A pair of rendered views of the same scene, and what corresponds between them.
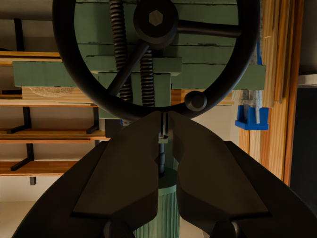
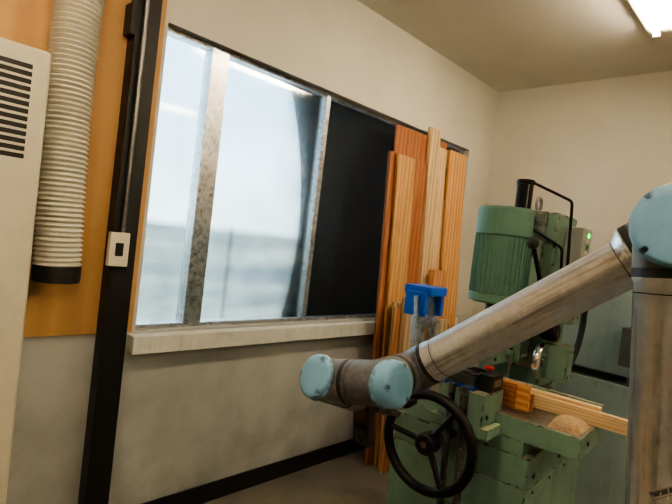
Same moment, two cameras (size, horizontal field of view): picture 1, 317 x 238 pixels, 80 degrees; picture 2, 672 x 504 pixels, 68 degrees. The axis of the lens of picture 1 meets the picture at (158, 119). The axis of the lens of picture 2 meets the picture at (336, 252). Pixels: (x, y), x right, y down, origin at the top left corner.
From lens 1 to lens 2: 1.25 m
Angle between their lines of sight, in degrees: 42
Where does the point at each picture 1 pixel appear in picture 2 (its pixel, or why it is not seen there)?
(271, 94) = (404, 317)
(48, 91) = (556, 424)
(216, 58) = (418, 409)
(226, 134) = not seen: hidden behind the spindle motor
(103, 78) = (477, 422)
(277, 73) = (396, 343)
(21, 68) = (569, 452)
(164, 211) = (479, 274)
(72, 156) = not seen: outside the picture
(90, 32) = (504, 459)
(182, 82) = not seen: hidden behind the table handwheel
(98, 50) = (500, 443)
